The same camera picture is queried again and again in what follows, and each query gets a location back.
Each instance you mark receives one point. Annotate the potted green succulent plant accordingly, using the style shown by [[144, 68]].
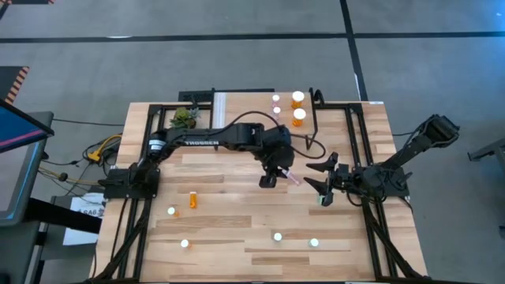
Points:
[[182, 117]]

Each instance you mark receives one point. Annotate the white label sticker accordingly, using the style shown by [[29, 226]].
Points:
[[376, 103]]

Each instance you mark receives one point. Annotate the black aluminium rig frame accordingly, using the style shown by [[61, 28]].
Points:
[[155, 107]]

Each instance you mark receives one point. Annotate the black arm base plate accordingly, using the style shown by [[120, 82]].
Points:
[[118, 191], [402, 191]]

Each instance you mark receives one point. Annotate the grey metal stand leg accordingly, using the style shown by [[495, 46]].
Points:
[[489, 150]]

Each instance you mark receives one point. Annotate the teal pill bottle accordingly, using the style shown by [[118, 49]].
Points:
[[277, 236], [319, 199], [313, 242]]

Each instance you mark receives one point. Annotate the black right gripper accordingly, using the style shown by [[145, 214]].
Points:
[[341, 177]]

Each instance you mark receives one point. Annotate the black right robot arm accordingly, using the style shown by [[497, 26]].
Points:
[[410, 148]]

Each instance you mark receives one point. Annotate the black power strip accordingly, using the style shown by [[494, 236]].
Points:
[[195, 96]]

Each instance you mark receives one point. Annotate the pink pill bottle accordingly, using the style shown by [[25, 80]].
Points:
[[292, 178], [275, 98], [276, 110]]

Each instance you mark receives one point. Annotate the white paper sheet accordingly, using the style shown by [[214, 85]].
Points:
[[81, 205]]

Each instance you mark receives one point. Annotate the blue screen monitor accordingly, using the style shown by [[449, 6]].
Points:
[[16, 128]]

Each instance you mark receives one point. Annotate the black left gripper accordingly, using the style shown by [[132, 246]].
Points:
[[282, 148]]

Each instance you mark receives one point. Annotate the small orange pill bottle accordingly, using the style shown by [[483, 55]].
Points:
[[193, 201], [171, 211], [184, 243]]

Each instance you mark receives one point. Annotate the wooden shelf with black frame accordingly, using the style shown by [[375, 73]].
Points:
[[244, 102]]

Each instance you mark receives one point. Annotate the black metal bar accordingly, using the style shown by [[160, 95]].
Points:
[[244, 90]]

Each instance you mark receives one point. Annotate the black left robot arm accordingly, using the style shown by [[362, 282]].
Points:
[[197, 142]]

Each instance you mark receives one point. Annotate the large orange pill bottle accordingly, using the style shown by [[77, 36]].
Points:
[[299, 114], [298, 96]]

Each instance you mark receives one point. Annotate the black beam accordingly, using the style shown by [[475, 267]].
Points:
[[63, 216]]

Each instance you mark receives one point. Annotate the hazard striped black mat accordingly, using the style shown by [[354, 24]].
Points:
[[23, 1], [10, 79]]

